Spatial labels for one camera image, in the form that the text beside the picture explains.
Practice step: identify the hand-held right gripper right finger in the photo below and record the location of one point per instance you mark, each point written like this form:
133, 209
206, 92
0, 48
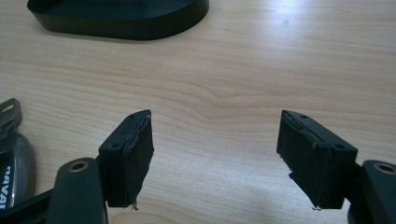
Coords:
314, 158

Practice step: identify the grey car key fob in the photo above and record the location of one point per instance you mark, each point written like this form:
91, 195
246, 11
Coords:
14, 155

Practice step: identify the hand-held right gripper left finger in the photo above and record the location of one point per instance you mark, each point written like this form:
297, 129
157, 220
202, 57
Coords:
124, 161

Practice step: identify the black oval tray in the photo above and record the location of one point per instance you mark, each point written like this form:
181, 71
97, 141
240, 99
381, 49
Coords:
124, 21

